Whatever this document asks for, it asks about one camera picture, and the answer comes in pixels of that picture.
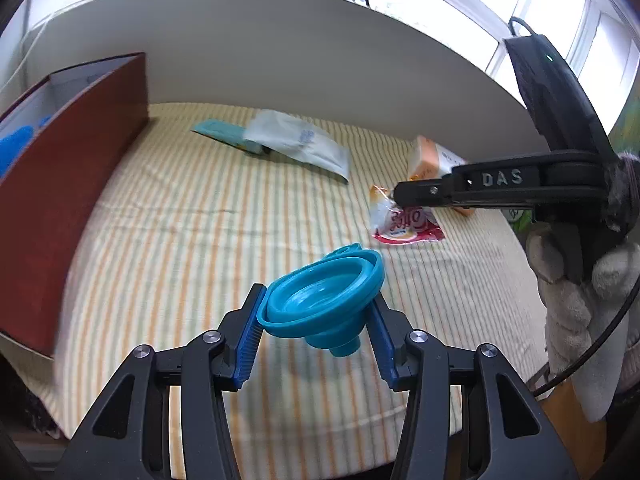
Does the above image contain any red white snack packet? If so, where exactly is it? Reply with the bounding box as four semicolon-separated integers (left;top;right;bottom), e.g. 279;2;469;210
369;184;445;246

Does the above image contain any person's right forearm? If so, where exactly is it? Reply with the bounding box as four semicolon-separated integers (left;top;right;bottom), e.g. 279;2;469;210
542;290;640;423

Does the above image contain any person's right hand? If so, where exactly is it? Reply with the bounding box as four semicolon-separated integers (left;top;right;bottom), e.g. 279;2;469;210
527;225;640;321

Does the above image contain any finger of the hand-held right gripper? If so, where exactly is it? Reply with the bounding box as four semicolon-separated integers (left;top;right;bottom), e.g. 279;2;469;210
392;156;545;208

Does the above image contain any black cable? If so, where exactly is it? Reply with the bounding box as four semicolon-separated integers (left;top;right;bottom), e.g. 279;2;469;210
532;280;640;401

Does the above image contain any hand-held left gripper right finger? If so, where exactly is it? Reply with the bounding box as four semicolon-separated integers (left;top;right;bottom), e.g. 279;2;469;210
369;297;581;480

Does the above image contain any blue knit glove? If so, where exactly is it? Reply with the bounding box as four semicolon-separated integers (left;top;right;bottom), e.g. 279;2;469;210
0;115;53;178

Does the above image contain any green yellow poster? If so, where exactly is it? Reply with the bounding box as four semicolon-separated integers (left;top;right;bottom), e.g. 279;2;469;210
607;105;640;153

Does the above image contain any green cardboard box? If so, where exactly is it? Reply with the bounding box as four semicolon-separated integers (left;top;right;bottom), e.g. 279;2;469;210
506;207;535;235

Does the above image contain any teal collapsible funnel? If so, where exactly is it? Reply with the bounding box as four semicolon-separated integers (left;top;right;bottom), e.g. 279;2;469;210
256;242;386;358

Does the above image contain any white plastic packet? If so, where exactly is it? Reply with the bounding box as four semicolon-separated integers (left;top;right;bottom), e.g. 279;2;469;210
243;109;352;182

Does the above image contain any striped yellow tablecloth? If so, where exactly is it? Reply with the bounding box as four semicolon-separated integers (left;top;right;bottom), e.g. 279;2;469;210
40;102;556;478

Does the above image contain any orange tissue pack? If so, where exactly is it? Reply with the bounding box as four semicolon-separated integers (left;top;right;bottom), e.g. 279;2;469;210
407;135;478;218

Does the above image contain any grey fuzzy cloth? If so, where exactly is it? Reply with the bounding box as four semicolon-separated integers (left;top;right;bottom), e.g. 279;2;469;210
602;152;640;233

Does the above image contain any brown cardboard box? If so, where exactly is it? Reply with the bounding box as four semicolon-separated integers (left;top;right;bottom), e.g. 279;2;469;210
0;51;151;358

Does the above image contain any teal flat packet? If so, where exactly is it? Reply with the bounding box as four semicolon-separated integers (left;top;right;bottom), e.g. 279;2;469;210
190;120;266;155

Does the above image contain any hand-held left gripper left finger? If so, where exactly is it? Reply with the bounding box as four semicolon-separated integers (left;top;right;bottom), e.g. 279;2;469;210
52;283;266;480

